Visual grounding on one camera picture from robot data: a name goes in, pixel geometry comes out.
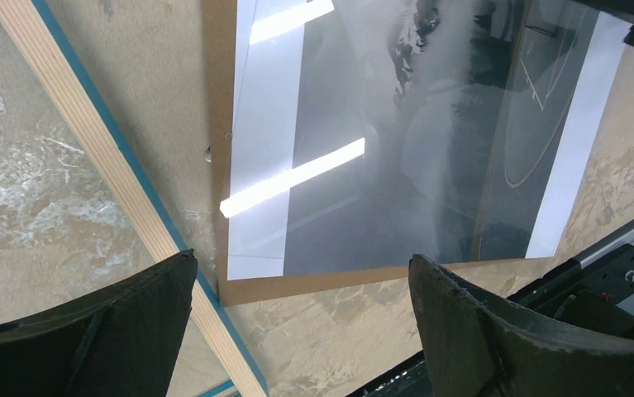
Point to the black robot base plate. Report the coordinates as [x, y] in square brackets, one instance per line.
[554, 294]

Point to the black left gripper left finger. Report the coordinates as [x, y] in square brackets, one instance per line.
[121, 340]

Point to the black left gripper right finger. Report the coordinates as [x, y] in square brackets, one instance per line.
[477, 343]

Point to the brown cardboard backing board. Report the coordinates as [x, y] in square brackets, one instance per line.
[221, 109]

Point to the grey landscape photo print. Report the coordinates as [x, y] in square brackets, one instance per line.
[564, 56]

